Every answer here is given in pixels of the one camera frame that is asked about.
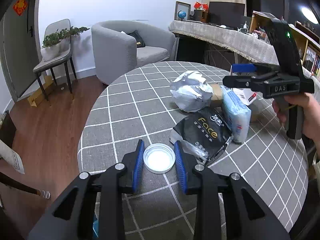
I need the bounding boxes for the grey white paper ball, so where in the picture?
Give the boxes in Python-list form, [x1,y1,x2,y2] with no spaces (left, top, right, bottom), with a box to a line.
[170,70,213,113]

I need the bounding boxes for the blue white tissue pack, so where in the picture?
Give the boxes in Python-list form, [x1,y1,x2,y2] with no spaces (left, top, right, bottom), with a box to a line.
[221,86,251,143]

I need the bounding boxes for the small blue globe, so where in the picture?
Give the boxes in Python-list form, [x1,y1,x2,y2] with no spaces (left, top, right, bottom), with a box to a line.
[177,10,187,21]

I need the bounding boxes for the beige fringed desk cloth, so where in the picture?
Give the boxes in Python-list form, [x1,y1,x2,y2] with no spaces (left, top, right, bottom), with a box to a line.
[169,20,319,101]

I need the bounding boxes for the black floor bin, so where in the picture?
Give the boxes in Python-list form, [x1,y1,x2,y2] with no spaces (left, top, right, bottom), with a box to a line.
[0,110,17,148]

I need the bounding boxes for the white SanDisk packaging box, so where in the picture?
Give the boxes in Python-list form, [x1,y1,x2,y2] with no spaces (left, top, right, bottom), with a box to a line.
[232,88,257,106]

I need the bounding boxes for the grey checked tablecloth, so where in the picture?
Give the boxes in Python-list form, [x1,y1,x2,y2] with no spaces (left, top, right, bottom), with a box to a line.
[78,62,308,230]

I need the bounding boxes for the wooden bookshelf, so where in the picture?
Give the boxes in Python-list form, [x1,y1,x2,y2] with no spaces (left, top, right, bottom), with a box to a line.
[249,11,319,80]

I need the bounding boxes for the beige tablecloth side table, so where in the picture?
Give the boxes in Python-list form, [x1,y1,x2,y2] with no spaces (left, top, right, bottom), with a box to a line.
[0,140,25,174]

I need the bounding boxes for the grey dining chair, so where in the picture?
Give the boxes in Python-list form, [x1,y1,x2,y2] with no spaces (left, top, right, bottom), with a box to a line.
[32,18,78,102]

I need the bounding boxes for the red fu door sticker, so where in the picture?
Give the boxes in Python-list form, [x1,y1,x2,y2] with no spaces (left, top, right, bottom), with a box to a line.
[12,0,28,16]

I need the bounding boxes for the white jar lid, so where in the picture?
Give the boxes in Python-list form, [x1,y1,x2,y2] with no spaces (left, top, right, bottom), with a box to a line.
[143,143,176,174]

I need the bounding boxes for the grey picture frame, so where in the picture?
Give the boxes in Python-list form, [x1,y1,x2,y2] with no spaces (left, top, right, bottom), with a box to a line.
[174,1,191,21]

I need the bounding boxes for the person's right hand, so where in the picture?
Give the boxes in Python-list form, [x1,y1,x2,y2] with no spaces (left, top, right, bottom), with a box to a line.
[284,93,320,151]

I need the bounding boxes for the brown cardboard tape roll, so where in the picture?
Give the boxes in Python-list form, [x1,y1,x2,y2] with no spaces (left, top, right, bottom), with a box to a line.
[210,84,223,107]

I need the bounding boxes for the black Face tissue pack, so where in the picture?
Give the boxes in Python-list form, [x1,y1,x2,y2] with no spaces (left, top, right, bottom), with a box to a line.
[170,107,233,166]

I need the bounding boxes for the grey door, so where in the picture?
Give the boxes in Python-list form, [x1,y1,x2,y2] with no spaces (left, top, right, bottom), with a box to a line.
[1,0,40,102]

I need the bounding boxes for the black monitor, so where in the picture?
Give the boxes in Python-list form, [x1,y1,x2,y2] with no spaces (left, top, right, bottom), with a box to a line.
[208,2,245,28]

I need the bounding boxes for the black handbag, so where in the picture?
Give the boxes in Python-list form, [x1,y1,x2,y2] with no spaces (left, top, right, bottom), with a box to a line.
[128,30,145,48]

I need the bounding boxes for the grey armchair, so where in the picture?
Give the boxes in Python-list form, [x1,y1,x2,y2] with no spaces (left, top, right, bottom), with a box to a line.
[91,20,176,85]

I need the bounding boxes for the small red flags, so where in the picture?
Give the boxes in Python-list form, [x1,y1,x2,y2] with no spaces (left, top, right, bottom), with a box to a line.
[194,2,209,11]

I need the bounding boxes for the cardboard box on floor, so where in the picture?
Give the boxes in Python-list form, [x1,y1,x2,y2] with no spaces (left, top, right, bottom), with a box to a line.
[28,75,55,107]

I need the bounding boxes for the potted green plant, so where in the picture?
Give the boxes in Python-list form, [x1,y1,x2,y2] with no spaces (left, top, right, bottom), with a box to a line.
[41,26,89,62]

